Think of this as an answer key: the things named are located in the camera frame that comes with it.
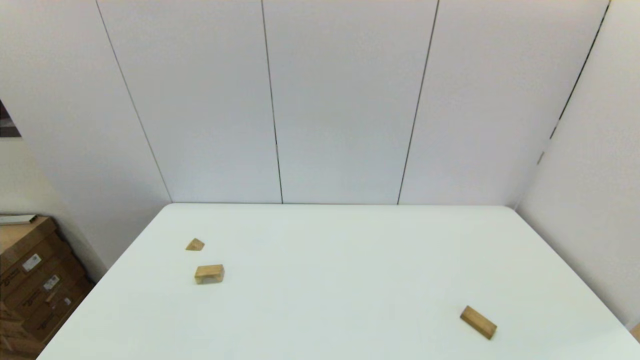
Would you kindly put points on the triangular wooden building block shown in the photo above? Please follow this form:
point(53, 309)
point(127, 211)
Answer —
point(195, 245)

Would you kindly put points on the arched wooden building block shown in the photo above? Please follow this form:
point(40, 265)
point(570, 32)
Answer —
point(209, 271)

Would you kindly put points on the rectangular wooden building block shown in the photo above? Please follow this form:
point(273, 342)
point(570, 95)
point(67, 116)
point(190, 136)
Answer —
point(478, 322)

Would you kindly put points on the brown cardboard box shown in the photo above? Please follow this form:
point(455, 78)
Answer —
point(15, 335)
point(60, 295)
point(20, 240)

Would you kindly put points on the flat white board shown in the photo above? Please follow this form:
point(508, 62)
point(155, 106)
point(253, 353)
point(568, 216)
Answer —
point(17, 219)

